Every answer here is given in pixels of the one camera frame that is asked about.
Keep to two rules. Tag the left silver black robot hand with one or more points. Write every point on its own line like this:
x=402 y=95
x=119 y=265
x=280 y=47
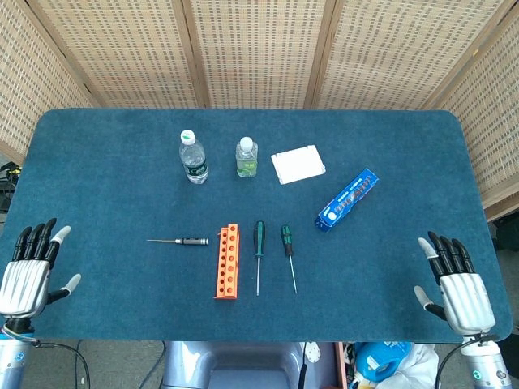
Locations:
x=24 y=283

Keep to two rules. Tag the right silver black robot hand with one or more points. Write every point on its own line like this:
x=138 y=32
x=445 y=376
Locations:
x=466 y=300

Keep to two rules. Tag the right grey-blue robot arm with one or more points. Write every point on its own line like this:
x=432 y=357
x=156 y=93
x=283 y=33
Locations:
x=486 y=364

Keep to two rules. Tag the short green black screwdriver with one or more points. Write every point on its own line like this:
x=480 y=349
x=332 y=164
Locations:
x=287 y=239

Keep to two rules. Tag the long green black screwdriver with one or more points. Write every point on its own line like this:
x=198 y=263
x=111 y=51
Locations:
x=259 y=239

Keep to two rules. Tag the white plastic bag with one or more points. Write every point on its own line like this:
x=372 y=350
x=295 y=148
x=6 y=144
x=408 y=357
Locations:
x=421 y=360

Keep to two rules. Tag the blue white plastic container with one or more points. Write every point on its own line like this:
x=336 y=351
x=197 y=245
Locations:
x=377 y=358

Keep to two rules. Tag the blue carpet table mat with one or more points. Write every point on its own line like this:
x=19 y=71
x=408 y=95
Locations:
x=121 y=202

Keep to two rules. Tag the brown wooden crate edge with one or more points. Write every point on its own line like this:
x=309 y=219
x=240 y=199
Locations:
x=341 y=364

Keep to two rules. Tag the blue cookie box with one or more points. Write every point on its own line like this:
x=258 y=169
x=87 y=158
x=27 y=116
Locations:
x=344 y=202

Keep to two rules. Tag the white round perforated plate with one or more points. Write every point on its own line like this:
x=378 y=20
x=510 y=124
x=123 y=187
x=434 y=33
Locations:
x=312 y=353

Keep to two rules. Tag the orange plastic tool rack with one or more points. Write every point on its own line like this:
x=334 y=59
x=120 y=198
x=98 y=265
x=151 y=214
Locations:
x=228 y=263

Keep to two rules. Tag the water bottle dark green label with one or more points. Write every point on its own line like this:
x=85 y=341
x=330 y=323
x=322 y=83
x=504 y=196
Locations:
x=194 y=162

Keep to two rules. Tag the white plastic tray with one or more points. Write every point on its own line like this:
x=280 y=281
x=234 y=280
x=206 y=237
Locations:
x=298 y=165

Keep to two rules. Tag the grey-blue robot torso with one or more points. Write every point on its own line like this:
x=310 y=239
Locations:
x=243 y=364

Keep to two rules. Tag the lime drink bottle white cap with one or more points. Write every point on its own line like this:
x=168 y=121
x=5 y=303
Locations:
x=247 y=162

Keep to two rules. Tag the woven bamboo folding screen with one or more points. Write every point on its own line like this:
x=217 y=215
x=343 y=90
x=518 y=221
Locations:
x=259 y=52

